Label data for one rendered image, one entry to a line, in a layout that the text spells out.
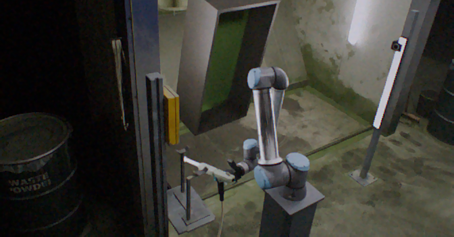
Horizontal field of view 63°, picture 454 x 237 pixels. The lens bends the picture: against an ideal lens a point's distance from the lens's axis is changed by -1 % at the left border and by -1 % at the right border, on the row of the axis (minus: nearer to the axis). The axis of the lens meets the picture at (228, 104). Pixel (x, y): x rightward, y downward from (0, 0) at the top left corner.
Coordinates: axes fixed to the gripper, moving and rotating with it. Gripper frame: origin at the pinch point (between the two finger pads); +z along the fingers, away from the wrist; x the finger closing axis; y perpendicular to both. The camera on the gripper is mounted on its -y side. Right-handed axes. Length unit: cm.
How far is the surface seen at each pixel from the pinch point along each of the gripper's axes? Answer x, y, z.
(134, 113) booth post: 29, -49, 37
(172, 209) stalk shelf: -5.8, -1.2, 42.1
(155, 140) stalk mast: -20, -52, 58
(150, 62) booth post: 20, -79, 29
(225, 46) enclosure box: 76, -67, -90
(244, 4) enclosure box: 25, -105, -59
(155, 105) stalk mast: -24, -70, 58
